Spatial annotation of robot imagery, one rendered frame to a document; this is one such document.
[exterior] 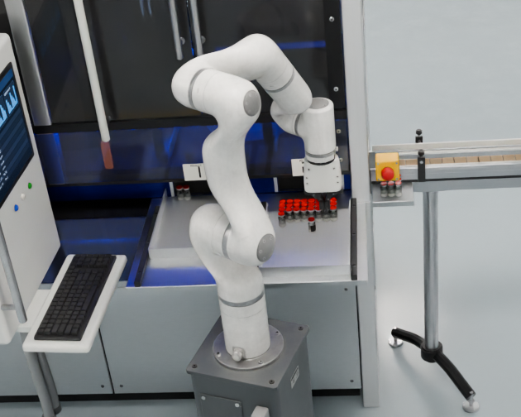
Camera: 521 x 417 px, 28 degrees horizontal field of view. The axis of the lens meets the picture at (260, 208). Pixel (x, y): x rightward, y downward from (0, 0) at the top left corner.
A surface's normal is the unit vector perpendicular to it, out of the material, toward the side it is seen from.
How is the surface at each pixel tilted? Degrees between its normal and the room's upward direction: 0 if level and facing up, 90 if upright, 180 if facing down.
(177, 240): 0
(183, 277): 0
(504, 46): 0
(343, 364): 90
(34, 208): 90
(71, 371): 90
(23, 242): 90
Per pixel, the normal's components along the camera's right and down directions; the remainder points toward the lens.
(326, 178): -0.04, 0.58
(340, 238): -0.10, -0.83
